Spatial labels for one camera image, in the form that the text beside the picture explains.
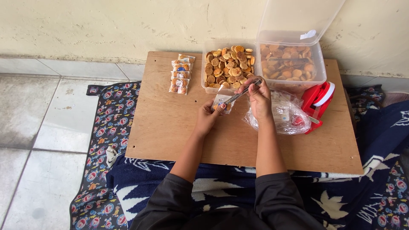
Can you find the small white cloth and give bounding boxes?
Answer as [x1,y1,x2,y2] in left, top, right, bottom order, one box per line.
[105,146,118,169]

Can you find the metal tongs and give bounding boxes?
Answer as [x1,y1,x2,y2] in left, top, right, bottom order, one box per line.
[223,78,263,105]

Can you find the pink cloth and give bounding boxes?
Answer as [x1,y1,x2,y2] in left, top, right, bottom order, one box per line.
[382,92,409,107]

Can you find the heap of cookies with lid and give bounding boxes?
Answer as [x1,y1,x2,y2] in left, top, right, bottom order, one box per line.
[260,44,317,82]

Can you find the pile of round cookies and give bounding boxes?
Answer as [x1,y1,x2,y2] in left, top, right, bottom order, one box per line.
[204,45,256,89]

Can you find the small clear plastic packet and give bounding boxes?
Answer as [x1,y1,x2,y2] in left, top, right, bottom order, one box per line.
[212,93,236,114]

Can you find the clear container with hinged lid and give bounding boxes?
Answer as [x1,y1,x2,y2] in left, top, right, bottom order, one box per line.
[256,0,346,94]

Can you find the cartoon patterned dark mat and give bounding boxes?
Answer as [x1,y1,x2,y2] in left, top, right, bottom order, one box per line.
[69,81,409,230]

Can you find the navy and white blanket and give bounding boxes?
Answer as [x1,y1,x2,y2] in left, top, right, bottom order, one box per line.
[105,100,409,230]

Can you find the clear bag of empty packets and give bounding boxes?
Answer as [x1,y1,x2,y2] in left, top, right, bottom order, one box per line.
[242,90,312,135]

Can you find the red tape dispenser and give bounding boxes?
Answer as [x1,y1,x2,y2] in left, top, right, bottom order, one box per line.
[292,81,336,135]

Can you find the open clear plastic container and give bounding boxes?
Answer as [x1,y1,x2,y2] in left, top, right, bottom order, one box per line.
[201,39,259,95]

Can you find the brown wooden board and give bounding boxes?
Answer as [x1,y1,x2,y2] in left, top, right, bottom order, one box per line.
[125,51,364,175]

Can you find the person's right hand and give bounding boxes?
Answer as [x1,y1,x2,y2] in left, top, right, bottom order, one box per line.
[235,77,274,124]

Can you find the person's black shirt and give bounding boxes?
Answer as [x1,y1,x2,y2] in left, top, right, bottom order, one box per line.
[129,172,326,230]

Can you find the person's left hand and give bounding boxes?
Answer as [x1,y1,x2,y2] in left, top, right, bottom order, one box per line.
[195,99,227,137]

